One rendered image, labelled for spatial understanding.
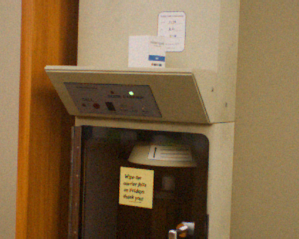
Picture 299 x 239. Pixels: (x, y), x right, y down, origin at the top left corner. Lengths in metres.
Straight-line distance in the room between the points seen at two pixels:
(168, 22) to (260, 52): 0.44
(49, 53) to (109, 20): 0.15
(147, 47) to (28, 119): 0.31
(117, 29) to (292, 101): 0.52
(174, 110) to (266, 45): 0.51
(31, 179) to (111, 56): 0.30
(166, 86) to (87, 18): 0.29
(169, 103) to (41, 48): 0.32
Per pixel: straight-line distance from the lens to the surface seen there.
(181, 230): 1.23
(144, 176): 1.27
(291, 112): 1.61
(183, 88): 1.14
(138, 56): 1.19
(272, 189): 1.64
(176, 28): 1.25
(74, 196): 1.36
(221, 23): 1.22
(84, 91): 1.25
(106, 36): 1.32
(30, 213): 1.35
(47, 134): 1.37
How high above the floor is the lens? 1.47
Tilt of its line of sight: 3 degrees down
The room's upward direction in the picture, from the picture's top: 2 degrees clockwise
